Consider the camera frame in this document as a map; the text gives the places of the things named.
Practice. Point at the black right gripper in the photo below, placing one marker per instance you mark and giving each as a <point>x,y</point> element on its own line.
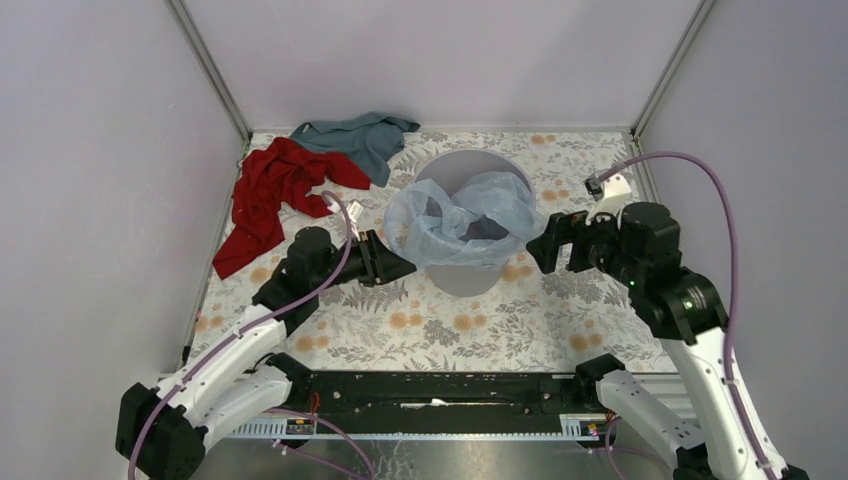
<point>562,229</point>

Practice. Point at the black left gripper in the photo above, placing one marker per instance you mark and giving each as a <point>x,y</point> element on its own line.
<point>376,256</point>

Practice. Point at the light blue plastic trash bag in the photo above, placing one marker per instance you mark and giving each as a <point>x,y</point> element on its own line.
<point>489,219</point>

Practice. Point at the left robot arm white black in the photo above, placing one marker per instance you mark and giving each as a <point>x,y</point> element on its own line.
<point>166,431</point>

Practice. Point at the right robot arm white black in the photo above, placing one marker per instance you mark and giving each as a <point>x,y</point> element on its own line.
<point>640,250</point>

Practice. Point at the grey trash bin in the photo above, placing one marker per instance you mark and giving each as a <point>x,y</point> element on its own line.
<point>451,170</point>

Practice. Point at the grey-blue cloth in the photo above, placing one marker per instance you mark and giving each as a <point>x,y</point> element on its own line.
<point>369,140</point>

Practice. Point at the red cloth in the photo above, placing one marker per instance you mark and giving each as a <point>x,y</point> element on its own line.
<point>282,174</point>

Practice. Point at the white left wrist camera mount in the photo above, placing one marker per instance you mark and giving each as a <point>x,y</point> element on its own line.
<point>346,214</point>

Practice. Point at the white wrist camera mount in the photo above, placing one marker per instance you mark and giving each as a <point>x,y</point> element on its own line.
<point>346,214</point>
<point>610,196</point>

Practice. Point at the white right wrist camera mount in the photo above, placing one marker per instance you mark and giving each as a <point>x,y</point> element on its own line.
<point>610,196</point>

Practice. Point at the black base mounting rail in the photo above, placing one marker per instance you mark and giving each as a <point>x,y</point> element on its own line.
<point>410,402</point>

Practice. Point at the right aluminium corner frame post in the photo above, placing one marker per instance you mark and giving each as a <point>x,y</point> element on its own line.
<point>698,20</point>

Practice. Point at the aluminium corner frame post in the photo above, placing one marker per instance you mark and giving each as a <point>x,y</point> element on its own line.
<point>203,55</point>
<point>698,20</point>

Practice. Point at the left aluminium corner frame post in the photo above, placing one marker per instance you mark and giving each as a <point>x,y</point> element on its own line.
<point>203,55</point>

